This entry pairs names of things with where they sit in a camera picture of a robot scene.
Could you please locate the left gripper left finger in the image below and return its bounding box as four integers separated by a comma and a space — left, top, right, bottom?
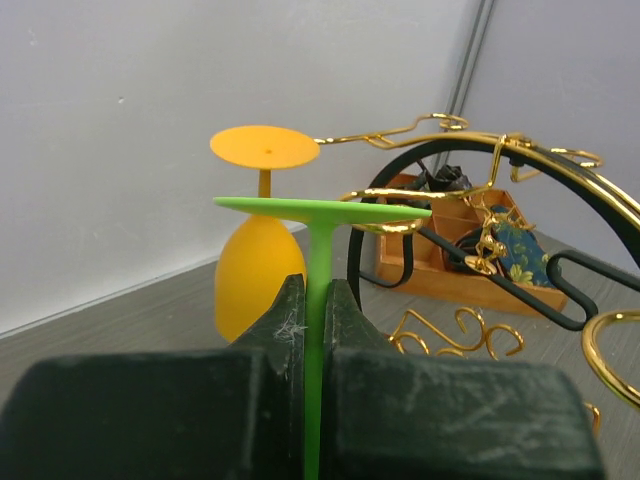
1, 275, 305, 479

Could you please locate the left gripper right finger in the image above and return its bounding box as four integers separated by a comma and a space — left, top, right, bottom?
320, 279, 605, 479

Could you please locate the orange wine glass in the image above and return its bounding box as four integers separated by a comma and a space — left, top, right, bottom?
210, 125, 320, 342

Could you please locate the green wine glass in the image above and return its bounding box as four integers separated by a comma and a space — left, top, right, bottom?
214, 197, 431, 479

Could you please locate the dark folded tie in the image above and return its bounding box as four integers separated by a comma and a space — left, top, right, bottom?
446, 227, 501, 275

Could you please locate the wooden compartment tray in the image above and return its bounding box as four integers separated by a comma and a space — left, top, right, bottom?
376, 199, 567, 316

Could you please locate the blue floral folded tie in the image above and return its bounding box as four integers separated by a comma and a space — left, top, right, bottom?
492, 213, 552, 288

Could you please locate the black patterned folded tie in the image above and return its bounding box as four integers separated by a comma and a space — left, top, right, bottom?
416, 164, 472, 192

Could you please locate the gold wire wine glass rack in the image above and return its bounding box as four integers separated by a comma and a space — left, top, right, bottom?
344, 113, 639, 406

